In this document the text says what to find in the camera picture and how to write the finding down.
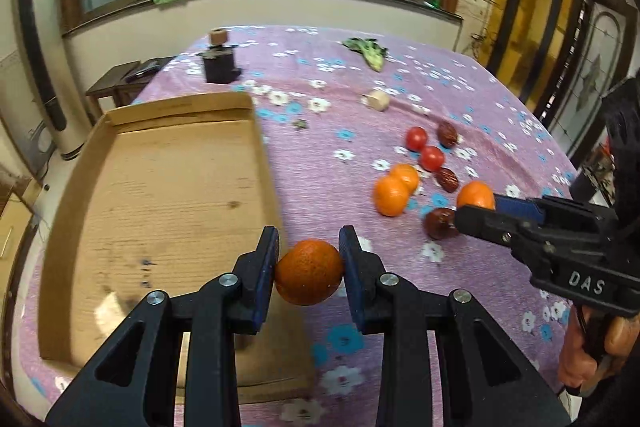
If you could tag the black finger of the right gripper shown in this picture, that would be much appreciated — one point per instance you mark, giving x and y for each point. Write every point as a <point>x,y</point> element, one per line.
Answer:
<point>548,211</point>
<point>495,227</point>

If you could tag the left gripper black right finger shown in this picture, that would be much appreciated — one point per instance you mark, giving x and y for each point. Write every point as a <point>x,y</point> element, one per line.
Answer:
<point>484,378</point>

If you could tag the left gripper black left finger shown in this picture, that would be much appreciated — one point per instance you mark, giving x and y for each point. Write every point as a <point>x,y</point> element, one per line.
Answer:
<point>165,331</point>

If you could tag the orange tangerine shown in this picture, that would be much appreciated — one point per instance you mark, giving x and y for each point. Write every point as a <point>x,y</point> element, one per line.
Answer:
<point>478,194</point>
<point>309,273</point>
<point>390,196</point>
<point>408,175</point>

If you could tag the dried red jujube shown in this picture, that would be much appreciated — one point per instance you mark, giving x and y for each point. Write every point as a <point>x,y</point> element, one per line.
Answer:
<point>439,224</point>
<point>447,135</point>
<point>447,180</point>

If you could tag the red cherry tomato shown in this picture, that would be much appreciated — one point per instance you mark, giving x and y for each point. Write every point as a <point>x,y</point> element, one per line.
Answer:
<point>416,139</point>
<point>431,158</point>

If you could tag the beige cork piece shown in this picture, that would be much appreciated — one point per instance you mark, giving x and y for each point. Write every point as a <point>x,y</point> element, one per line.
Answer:
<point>377,100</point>

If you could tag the person's right hand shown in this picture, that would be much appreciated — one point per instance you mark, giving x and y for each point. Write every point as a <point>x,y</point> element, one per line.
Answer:
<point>576,367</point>

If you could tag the purple floral tablecloth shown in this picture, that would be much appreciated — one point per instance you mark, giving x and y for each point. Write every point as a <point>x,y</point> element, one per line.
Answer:
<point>308,143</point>

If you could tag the shallow cardboard box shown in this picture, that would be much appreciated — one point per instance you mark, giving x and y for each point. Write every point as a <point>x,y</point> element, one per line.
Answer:
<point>164,195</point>

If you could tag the green leafy vegetable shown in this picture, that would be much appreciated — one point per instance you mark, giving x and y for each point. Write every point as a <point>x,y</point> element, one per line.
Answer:
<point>373,54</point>

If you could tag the golden wooden door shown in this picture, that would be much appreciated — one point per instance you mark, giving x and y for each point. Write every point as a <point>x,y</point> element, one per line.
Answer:
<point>535,6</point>

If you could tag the small dried leaf scrap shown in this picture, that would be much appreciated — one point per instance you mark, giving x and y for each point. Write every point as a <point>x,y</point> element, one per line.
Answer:
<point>300,124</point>

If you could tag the dark wooden side table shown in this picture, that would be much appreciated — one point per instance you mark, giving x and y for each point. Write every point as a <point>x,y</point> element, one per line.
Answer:
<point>123,83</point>

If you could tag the black cylindrical holder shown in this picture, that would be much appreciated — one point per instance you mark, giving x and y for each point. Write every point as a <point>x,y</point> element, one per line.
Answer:
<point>219,64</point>

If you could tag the white standing air conditioner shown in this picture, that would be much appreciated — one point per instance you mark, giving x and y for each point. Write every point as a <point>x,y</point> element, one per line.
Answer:
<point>38,34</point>

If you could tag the brown tape roll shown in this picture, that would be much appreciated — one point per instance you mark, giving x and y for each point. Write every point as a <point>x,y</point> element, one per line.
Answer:
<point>218,37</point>

